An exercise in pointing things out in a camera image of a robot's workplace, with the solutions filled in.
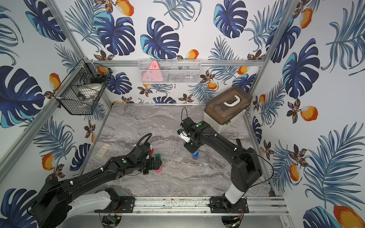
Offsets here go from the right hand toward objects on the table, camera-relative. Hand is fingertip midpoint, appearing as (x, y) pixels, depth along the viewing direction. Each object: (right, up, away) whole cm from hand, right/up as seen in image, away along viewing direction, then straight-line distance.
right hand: (193, 146), depth 84 cm
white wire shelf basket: (-15, +51, +19) cm, 56 cm away
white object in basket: (-58, +32, -4) cm, 67 cm away
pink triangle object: (-25, +44, +6) cm, 51 cm away
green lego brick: (-22, -7, +8) cm, 24 cm away
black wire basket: (-68, +30, -8) cm, 75 cm away
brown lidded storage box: (+19, +23, +6) cm, 31 cm away
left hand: (-21, -9, -2) cm, 23 cm away
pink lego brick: (-20, -15, +2) cm, 25 cm away
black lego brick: (-28, -15, 0) cm, 32 cm away
